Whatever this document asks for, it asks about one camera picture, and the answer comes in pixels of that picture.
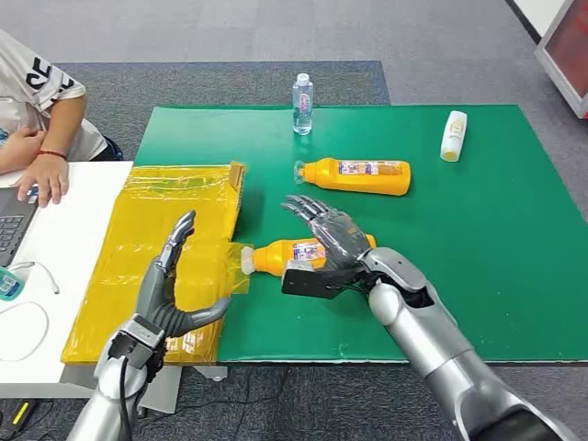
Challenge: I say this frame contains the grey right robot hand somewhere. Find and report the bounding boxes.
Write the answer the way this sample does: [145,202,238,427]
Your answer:
[280,194,375,288]

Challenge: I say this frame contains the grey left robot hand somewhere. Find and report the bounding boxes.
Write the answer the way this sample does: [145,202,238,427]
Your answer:
[133,209,232,340]

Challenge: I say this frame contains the person's left hand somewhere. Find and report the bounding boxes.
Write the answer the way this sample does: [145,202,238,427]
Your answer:
[13,153,70,209]

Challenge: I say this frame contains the person's right hand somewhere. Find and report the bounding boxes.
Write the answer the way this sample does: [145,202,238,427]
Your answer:
[4,126,47,166]

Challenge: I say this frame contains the orange bottle with clear cap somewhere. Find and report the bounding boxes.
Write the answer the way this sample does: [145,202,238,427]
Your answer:
[294,156,412,198]
[240,233,378,278]

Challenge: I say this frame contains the clear water bottle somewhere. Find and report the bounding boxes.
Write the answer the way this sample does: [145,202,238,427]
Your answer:
[292,73,315,136]

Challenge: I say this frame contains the small white bottle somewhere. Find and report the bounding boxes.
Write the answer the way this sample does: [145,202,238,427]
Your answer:
[439,109,468,164]

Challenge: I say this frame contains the person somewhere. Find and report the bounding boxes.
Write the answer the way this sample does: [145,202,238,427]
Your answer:
[0,28,124,209]

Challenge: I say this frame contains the dark laptop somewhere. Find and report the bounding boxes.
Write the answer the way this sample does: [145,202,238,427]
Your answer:
[0,185,40,269]

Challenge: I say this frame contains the yellow plastic-wrapped cardboard sheet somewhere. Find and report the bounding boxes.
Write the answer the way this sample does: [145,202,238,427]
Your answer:
[60,161,251,367]

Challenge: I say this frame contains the teal handheld device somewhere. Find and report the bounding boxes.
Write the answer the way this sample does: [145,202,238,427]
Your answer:
[0,266,23,302]

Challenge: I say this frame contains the green table mat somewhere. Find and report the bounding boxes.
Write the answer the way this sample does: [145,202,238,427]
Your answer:
[134,104,588,365]

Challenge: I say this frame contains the white-framed red display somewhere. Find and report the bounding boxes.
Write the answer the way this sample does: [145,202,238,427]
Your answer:
[534,0,588,119]

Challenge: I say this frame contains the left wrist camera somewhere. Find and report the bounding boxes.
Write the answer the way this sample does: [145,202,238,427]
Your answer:
[106,314,166,383]

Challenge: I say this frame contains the white cable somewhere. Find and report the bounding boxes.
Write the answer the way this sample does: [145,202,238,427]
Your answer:
[0,300,51,365]
[8,260,60,296]

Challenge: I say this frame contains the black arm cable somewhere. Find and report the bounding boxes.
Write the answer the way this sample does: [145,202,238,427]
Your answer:
[118,356,135,441]

